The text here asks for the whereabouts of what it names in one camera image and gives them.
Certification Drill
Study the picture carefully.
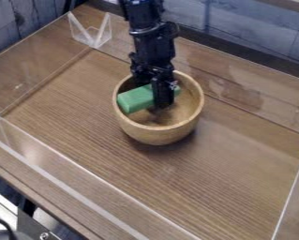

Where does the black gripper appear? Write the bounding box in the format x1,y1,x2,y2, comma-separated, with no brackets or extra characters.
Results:
130,22,179,109

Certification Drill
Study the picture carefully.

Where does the green rectangular block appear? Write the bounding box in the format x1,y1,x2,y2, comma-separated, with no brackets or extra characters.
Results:
115,83,183,115

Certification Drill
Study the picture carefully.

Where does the round wooden bowl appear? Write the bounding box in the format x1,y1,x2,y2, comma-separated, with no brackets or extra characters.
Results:
111,70,206,145

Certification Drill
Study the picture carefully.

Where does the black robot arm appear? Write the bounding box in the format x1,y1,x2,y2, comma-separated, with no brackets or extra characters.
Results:
118,0,179,109

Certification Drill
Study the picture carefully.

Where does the clear acrylic front barrier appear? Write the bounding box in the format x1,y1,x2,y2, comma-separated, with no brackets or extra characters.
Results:
0,104,207,240

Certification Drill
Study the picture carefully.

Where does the clear acrylic corner bracket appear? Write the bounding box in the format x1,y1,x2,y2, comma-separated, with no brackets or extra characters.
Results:
69,12,111,49

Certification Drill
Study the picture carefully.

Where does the black metal mount with bolt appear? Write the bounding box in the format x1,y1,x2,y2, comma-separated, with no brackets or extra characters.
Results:
16,208,62,240

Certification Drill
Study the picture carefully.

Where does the black cable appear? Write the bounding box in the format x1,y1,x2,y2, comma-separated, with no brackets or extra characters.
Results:
0,217,22,240

